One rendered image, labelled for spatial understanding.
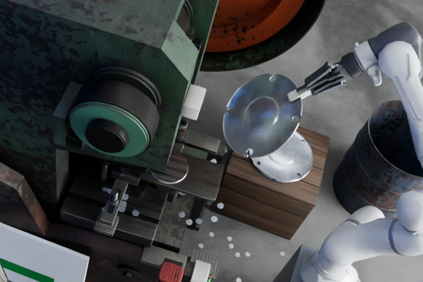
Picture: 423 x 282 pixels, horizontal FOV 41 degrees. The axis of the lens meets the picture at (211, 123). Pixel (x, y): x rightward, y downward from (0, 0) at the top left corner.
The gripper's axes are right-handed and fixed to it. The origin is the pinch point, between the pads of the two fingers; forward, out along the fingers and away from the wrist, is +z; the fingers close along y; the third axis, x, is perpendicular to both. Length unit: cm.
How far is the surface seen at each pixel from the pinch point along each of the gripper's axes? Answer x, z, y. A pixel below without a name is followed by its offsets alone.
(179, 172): 9.4, 43.6, 7.2
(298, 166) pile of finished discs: -13, 29, -68
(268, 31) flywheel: -15.5, -1.7, 14.9
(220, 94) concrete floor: -82, 63, -84
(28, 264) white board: 20, 102, 17
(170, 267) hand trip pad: 39, 51, 11
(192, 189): 15.9, 41.9, 4.7
